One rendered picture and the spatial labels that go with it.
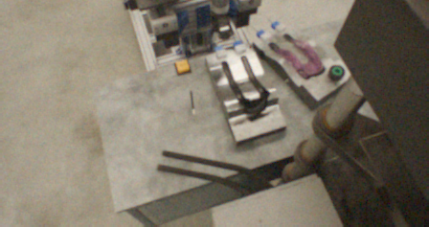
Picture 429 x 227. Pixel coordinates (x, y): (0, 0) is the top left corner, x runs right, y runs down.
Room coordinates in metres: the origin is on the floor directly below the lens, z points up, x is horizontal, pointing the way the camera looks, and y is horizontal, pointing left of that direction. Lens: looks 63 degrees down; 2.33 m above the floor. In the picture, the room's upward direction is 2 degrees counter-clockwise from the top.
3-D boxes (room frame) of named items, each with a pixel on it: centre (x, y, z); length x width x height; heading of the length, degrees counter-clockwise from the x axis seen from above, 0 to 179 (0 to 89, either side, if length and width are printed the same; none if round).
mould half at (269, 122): (0.86, -0.17, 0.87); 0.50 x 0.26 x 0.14; 16
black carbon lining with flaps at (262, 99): (0.88, -0.17, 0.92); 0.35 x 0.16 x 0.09; 16
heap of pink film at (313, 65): (1.04, -0.48, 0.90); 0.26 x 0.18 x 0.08; 33
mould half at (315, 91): (1.04, -0.49, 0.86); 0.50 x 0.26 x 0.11; 33
